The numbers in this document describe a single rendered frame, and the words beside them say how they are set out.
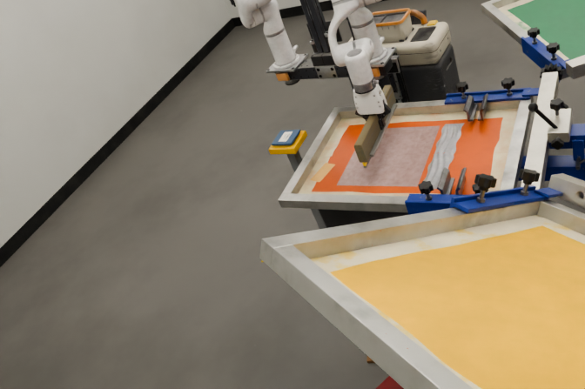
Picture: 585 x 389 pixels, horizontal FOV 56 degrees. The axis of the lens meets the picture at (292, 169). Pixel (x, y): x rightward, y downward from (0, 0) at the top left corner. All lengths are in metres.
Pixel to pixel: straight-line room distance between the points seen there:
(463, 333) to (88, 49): 4.83
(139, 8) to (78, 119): 1.36
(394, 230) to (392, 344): 0.39
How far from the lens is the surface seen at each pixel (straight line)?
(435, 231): 1.17
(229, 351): 2.97
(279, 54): 2.51
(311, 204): 1.92
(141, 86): 5.75
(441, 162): 1.94
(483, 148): 1.97
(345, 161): 2.09
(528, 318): 0.96
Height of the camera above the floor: 2.14
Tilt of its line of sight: 33 degrees down
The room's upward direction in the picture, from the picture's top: 24 degrees counter-clockwise
